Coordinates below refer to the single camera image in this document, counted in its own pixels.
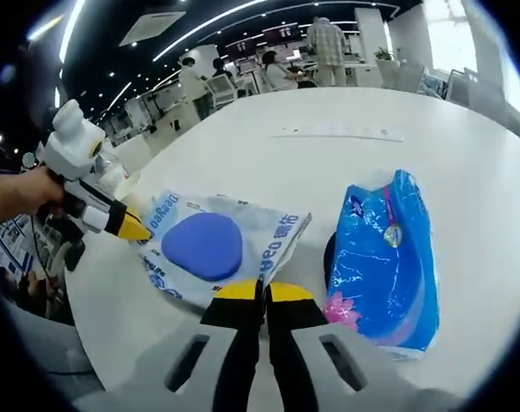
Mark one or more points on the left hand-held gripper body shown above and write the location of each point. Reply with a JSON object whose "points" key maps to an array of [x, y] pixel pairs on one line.
{"points": [[73, 146]]}

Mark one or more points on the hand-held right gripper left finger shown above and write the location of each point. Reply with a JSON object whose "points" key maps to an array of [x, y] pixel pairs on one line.
{"points": [[178, 377]]}

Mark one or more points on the green potted plant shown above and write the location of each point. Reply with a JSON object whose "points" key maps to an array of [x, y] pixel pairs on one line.
{"points": [[384, 53]]}

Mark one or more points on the white trolley cart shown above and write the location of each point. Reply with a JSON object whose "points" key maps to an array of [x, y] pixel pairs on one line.
{"points": [[222, 90]]}

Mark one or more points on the person's left hand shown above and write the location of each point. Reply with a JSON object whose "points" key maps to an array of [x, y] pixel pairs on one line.
{"points": [[43, 189]]}

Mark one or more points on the white table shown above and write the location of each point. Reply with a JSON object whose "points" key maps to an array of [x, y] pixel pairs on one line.
{"points": [[328, 171]]}

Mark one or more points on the small bright window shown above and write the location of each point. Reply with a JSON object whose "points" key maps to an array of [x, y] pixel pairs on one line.
{"points": [[451, 34]]}

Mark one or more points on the ceiling air vent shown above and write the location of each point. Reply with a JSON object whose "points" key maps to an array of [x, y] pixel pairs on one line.
{"points": [[152, 26]]}

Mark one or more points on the group of white chairs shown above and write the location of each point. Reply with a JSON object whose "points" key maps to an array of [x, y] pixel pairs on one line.
{"points": [[479, 90]]}

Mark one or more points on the white blue wipes packet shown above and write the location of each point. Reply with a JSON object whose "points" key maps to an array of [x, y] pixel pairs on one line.
{"points": [[200, 249]]}

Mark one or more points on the clear plastic bottle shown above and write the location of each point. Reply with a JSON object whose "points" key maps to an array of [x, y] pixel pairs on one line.
{"points": [[112, 171]]}

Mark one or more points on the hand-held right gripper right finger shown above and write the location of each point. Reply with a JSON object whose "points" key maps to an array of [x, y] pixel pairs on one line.
{"points": [[328, 377]]}

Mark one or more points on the blue tissue pack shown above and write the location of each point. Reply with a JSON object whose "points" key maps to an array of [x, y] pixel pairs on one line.
{"points": [[380, 266]]}

